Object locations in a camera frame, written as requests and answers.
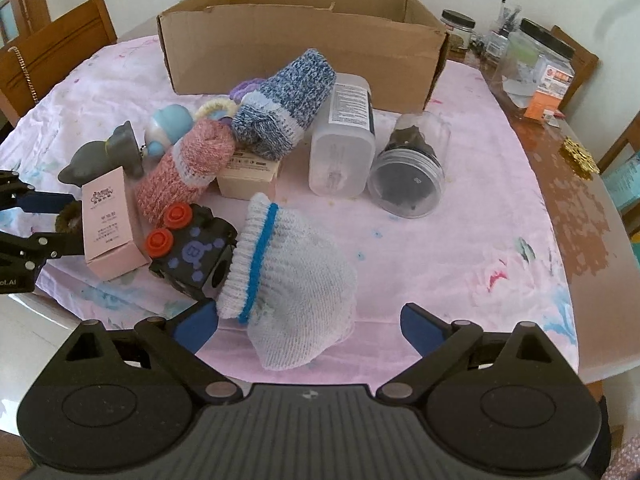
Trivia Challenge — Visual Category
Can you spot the beige small box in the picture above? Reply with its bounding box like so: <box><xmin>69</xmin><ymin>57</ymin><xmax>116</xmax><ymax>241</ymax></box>
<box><xmin>217</xmin><ymin>149</ymin><xmax>282</xmax><ymax>201</ymax></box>

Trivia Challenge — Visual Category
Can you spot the wooden chair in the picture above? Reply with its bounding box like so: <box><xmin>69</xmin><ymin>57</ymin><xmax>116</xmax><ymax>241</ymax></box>
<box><xmin>550</xmin><ymin>25</ymin><xmax>600</xmax><ymax>116</ymax></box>
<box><xmin>597</xmin><ymin>110</ymin><xmax>640</xmax><ymax>176</ymax></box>
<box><xmin>0</xmin><ymin>0</ymin><xmax>118</xmax><ymax>131</ymax></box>

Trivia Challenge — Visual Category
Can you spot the pink patterned clothing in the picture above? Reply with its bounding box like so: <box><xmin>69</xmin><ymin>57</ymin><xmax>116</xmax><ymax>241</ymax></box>
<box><xmin>602</xmin><ymin>430</ymin><xmax>640</xmax><ymax>480</ymax></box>

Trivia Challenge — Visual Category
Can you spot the orange box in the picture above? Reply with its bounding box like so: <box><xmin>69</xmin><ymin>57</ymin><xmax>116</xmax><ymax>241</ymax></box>
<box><xmin>525</xmin><ymin>57</ymin><xmax>573</xmax><ymax>121</ymax></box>

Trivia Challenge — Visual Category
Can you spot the blue and white round toy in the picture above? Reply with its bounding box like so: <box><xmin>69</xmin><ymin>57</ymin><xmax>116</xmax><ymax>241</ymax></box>
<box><xmin>143</xmin><ymin>104</ymin><xmax>196</xmax><ymax>161</ymax></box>

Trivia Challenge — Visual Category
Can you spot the clear holder with dark items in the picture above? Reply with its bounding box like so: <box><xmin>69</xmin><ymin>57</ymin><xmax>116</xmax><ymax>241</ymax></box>
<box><xmin>485</xmin><ymin>0</ymin><xmax>523</xmax><ymax>58</ymax></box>

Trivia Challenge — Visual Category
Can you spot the pink floral tablecloth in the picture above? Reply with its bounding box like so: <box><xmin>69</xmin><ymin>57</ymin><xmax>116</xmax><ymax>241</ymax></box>
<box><xmin>0</xmin><ymin>35</ymin><xmax>581</xmax><ymax>396</ymax></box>

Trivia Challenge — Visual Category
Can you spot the wooden door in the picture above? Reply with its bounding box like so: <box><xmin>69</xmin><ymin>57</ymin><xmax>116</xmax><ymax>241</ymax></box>
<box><xmin>0</xmin><ymin>0</ymin><xmax>51</xmax><ymax>46</ymax></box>

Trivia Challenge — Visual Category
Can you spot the gold ornament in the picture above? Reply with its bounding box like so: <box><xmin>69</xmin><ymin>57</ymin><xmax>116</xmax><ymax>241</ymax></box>
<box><xmin>560</xmin><ymin>137</ymin><xmax>601</xmax><ymax>177</ymax></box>

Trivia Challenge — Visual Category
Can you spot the black toy with red buttons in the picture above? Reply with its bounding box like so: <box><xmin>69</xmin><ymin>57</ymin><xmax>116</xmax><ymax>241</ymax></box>
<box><xmin>144</xmin><ymin>203</ymin><xmax>238</xmax><ymax>301</ymax></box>

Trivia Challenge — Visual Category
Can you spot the translucent cotton swab container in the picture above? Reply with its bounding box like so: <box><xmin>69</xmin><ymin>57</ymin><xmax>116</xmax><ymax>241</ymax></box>
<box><xmin>307</xmin><ymin>72</ymin><xmax>377</xmax><ymax>198</ymax></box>

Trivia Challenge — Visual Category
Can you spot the pink carton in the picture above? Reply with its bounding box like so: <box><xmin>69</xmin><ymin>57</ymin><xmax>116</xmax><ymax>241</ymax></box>
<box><xmin>81</xmin><ymin>166</ymin><xmax>152</xmax><ymax>282</ymax></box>

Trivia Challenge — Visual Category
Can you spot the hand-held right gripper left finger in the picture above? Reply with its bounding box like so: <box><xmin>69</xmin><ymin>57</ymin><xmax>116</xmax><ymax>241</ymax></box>
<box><xmin>61</xmin><ymin>299</ymin><xmax>241</xmax><ymax>404</ymax></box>

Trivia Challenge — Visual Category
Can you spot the glass jar with black lid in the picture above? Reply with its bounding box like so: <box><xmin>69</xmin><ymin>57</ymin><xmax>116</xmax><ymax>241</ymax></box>
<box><xmin>440</xmin><ymin>9</ymin><xmax>477</xmax><ymax>51</ymax></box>

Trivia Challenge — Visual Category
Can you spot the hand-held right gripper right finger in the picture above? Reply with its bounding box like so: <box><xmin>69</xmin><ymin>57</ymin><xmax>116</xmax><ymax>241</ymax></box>
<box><xmin>377</xmin><ymin>302</ymin><xmax>561</xmax><ymax>403</ymax></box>

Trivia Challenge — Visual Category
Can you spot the brown cardboard box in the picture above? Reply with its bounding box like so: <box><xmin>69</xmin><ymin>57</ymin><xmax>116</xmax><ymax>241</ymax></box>
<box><xmin>156</xmin><ymin>0</ymin><xmax>451</xmax><ymax>112</ymax></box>

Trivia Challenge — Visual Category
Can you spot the grey cat toy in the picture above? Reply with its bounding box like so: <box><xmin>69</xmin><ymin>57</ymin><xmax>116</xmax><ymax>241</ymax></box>
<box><xmin>57</xmin><ymin>121</ymin><xmax>146</xmax><ymax>191</ymax></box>

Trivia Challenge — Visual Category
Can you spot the purple crochet flower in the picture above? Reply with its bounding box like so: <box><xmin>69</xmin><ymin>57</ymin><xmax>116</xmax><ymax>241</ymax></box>
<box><xmin>229</xmin><ymin>79</ymin><xmax>266</xmax><ymax>106</ymax></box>

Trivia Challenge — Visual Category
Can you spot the large clear container black lid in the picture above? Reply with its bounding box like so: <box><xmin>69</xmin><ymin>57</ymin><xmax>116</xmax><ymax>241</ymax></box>
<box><xmin>492</xmin><ymin>17</ymin><xmax>577</xmax><ymax>111</ymax></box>

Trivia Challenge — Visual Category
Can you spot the clear jar with dark contents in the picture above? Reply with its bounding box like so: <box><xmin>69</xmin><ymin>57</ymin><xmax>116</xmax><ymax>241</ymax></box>
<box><xmin>367</xmin><ymin>111</ymin><xmax>452</xmax><ymax>219</ymax></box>

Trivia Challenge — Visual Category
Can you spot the pink knit sock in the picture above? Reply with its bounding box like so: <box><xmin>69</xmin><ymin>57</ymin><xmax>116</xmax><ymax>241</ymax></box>
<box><xmin>135</xmin><ymin>119</ymin><xmax>236</xmax><ymax>225</ymax></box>

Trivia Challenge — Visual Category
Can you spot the white knit sock blue stripe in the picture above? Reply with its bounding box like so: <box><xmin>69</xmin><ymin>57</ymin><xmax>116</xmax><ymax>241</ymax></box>
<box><xmin>215</xmin><ymin>192</ymin><xmax>358</xmax><ymax>372</ymax></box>

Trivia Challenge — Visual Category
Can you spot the brown fuzzy hair tie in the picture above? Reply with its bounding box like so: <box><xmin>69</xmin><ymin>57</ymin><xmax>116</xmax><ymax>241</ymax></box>
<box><xmin>54</xmin><ymin>201</ymin><xmax>83</xmax><ymax>235</ymax></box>

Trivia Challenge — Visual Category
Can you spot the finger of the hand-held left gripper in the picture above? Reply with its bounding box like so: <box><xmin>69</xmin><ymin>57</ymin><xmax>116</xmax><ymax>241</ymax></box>
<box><xmin>0</xmin><ymin>230</ymin><xmax>84</xmax><ymax>265</ymax></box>
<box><xmin>0</xmin><ymin>170</ymin><xmax>81</xmax><ymax>214</ymax></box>

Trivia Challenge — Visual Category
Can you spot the yellow crochet ring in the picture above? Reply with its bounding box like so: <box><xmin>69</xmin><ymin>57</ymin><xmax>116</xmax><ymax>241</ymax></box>
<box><xmin>194</xmin><ymin>97</ymin><xmax>242</xmax><ymax>123</ymax></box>

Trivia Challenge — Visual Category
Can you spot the metal chain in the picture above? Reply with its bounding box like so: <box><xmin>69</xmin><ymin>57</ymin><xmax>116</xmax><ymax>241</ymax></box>
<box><xmin>9</xmin><ymin>46</ymin><xmax>40</xmax><ymax>107</ymax></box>

